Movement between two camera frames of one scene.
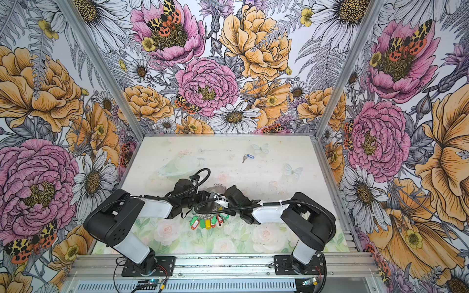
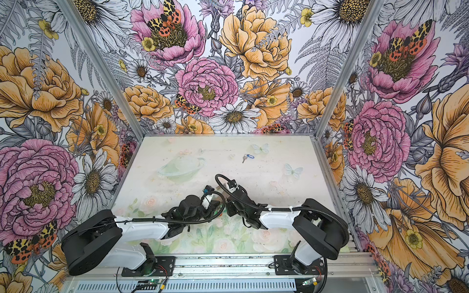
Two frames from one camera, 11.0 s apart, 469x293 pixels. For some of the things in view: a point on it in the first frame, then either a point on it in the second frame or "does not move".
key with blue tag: x=247 y=155 does not move
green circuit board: x=155 y=281 does not move
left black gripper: x=203 y=195 -> x=212 y=208
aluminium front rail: x=339 y=267 does not move
